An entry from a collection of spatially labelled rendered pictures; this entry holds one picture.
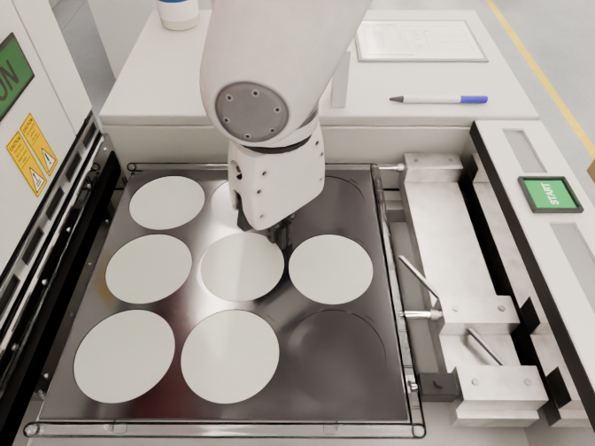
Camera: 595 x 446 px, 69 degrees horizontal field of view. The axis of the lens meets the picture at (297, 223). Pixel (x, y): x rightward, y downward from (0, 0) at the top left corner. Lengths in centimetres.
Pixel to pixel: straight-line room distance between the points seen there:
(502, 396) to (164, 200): 46
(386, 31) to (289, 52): 60
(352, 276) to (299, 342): 10
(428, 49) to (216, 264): 51
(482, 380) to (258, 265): 26
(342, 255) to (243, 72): 32
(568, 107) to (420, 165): 215
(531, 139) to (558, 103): 210
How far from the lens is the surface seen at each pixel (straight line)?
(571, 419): 49
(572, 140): 252
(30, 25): 58
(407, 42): 82
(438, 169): 65
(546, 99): 277
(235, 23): 25
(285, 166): 42
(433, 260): 57
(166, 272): 54
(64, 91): 62
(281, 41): 25
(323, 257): 53
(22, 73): 54
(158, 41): 85
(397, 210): 66
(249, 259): 53
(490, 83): 75
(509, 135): 67
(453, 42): 84
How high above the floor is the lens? 132
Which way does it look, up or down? 49 degrees down
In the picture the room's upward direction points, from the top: straight up
